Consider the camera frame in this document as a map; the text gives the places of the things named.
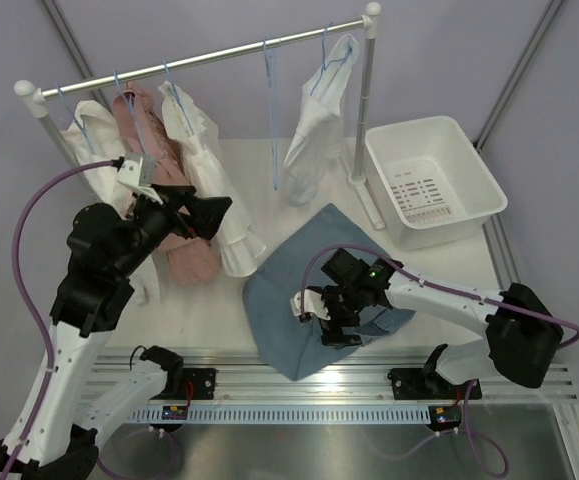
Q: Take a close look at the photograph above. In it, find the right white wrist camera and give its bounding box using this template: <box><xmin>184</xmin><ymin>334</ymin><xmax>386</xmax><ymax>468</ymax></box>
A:
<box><xmin>290</xmin><ymin>286</ymin><xmax>336</xmax><ymax>323</ymax></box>

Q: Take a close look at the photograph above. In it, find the white plastic basket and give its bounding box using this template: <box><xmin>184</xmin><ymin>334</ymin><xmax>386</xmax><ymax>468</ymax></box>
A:
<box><xmin>363</xmin><ymin>116</ymin><xmax>508</xmax><ymax>251</ymax></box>

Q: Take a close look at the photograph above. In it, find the white slotted cable duct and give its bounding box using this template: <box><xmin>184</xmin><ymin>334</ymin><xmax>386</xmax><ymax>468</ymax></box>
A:
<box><xmin>126</xmin><ymin>404</ymin><xmax>431</xmax><ymax>425</ymax></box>

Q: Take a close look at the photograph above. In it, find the blue wire hanger right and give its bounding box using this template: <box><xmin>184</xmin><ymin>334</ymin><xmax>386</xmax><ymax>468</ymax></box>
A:
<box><xmin>308</xmin><ymin>26</ymin><xmax>358</xmax><ymax>102</ymax></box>

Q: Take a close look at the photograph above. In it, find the blue wire hanger of pink dress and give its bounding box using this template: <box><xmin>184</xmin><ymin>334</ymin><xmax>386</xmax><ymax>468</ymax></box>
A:
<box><xmin>113</xmin><ymin>70</ymin><xmax>148</xmax><ymax>155</ymax></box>

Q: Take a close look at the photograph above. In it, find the white skirt on right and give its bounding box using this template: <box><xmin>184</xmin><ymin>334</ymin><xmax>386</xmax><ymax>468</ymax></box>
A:
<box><xmin>282</xmin><ymin>33</ymin><xmax>361</xmax><ymax>206</ymax></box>

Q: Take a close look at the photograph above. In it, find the pink dress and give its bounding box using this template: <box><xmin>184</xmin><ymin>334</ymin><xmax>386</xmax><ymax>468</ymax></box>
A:
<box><xmin>112</xmin><ymin>82</ymin><xmax>221</xmax><ymax>286</ymax></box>

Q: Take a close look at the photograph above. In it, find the white ruffled dress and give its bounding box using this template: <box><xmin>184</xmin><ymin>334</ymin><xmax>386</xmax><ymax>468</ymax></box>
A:
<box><xmin>159</xmin><ymin>81</ymin><xmax>266</xmax><ymax>277</ymax></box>

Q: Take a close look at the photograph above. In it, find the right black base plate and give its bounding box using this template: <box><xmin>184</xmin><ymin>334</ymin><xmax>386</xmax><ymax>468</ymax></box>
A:
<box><xmin>387</xmin><ymin>367</ymin><xmax>471</xmax><ymax>400</ymax></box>

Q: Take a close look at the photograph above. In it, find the aluminium mounting rail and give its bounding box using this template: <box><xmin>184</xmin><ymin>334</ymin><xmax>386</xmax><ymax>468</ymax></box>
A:
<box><xmin>83</xmin><ymin>347</ymin><xmax>579</xmax><ymax>404</ymax></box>

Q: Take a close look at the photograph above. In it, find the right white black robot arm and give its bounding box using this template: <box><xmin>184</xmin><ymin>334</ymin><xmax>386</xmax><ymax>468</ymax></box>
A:
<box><xmin>318</xmin><ymin>248</ymin><xmax>564</xmax><ymax>399</ymax></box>

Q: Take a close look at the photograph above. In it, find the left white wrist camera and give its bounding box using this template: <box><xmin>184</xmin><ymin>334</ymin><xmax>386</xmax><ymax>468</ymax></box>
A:
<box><xmin>116</xmin><ymin>153</ymin><xmax>162</xmax><ymax>203</ymax></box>

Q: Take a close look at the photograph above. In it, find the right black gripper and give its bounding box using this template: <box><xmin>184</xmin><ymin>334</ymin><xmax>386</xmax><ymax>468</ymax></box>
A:
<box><xmin>315</xmin><ymin>282</ymin><xmax>365</xmax><ymax>348</ymax></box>

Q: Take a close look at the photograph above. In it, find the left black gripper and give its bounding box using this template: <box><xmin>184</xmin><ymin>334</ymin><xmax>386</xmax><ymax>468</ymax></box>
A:
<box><xmin>114</xmin><ymin>182</ymin><xmax>232</xmax><ymax>277</ymax></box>

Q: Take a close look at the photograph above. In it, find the blue wire hanger of skirt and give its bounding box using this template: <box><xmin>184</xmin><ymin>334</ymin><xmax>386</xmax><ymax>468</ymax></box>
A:
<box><xmin>263</xmin><ymin>38</ymin><xmax>281</xmax><ymax>191</ymax></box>

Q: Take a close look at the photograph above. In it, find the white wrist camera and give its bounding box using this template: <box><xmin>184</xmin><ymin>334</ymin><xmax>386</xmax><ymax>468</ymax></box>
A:
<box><xmin>290</xmin><ymin>286</ymin><xmax>336</xmax><ymax>323</ymax></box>
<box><xmin>116</xmin><ymin>153</ymin><xmax>162</xmax><ymax>203</ymax></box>

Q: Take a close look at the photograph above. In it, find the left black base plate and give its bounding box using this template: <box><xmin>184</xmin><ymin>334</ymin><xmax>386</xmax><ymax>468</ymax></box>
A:
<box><xmin>153</xmin><ymin>368</ymin><xmax>217</xmax><ymax>401</ymax></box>

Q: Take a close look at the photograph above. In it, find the blue wire hanger far left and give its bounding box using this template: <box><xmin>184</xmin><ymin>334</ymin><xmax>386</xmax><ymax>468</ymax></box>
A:
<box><xmin>56</xmin><ymin>84</ymin><xmax>95</xmax><ymax>154</ymax></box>

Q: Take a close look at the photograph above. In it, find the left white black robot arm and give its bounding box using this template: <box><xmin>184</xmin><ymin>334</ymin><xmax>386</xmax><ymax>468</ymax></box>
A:
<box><xmin>0</xmin><ymin>186</ymin><xmax>232</xmax><ymax>479</ymax></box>

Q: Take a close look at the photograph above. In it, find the blue denim skirt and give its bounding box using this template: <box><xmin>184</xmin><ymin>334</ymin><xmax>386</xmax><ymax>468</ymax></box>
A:
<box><xmin>242</xmin><ymin>202</ymin><xmax>415</xmax><ymax>382</ymax></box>

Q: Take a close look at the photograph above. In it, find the white garment far left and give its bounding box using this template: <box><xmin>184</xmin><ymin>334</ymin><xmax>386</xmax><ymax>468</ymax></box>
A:
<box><xmin>58</xmin><ymin>98</ymin><xmax>163</xmax><ymax>307</ymax></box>

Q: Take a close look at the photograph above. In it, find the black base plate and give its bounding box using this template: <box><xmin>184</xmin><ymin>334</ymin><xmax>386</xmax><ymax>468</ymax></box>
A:
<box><xmin>153</xmin><ymin>368</ymin><xmax>217</xmax><ymax>401</ymax></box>
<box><xmin>387</xmin><ymin>367</ymin><xmax>471</xmax><ymax>400</ymax></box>

